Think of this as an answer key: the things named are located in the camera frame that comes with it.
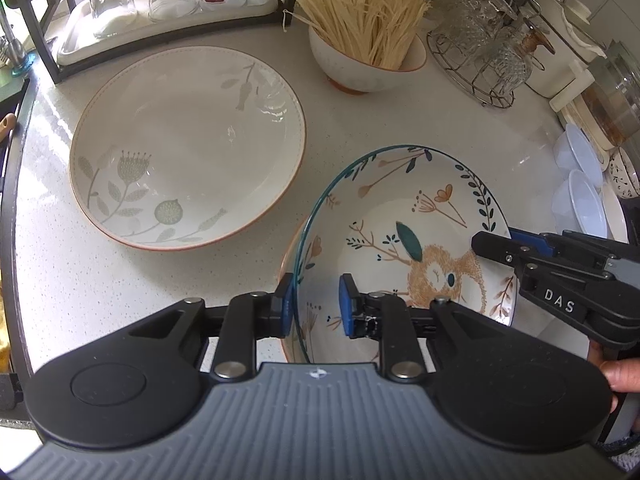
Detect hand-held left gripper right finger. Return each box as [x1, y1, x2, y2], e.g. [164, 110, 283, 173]
[338, 274, 506, 382]

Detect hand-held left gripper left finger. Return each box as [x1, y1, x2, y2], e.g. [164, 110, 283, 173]
[129, 272, 301, 381]

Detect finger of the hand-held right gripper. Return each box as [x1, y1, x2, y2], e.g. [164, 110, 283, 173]
[471, 231, 591, 322]
[511, 229, 626, 278]

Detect white plastic bowl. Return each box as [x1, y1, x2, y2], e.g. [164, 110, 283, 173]
[552, 169, 608, 241]
[552, 122, 606, 191]

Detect blue rim fox bowl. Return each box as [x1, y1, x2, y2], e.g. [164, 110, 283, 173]
[280, 145, 518, 365]

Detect person's right hand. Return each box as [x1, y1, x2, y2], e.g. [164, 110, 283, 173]
[588, 345, 640, 393]

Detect small white ceramic bowl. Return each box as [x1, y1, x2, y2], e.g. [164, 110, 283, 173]
[600, 180, 630, 245]

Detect small leaf print bowl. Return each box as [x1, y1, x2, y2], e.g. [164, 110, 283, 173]
[607, 146, 640, 200]

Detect cream kettle base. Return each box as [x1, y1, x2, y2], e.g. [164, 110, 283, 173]
[550, 82, 621, 151]

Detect glass electric kettle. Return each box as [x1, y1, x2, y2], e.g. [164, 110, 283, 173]
[580, 40, 640, 146]

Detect white lidded pot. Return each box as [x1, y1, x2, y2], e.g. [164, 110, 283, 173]
[520, 0, 608, 98]

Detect large white floral plate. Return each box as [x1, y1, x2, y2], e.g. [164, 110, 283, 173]
[68, 46, 307, 252]

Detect brown cork lid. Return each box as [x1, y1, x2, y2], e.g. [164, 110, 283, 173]
[520, 17, 556, 56]

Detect clear crystal glass cups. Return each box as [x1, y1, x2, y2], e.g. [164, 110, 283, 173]
[440, 0, 533, 96]

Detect white ceramic noodle bowl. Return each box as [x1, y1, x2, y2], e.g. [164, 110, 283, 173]
[308, 25, 428, 93]

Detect bundle of dried noodles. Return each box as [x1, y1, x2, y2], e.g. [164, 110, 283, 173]
[270, 0, 433, 68]

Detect yellow cloth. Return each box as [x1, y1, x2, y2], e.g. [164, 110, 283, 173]
[0, 285, 13, 376]

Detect white drying tray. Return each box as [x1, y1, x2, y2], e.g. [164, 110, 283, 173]
[56, 0, 279, 66]

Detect blue based glass item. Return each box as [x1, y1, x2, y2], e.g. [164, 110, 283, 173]
[0, 25, 36, 78]

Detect round wire basket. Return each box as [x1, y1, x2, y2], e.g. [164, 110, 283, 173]
[426, 0, 556, 109]

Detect dark metal rack frame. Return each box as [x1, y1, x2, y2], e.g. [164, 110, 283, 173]
[20, 0, 286, 84]

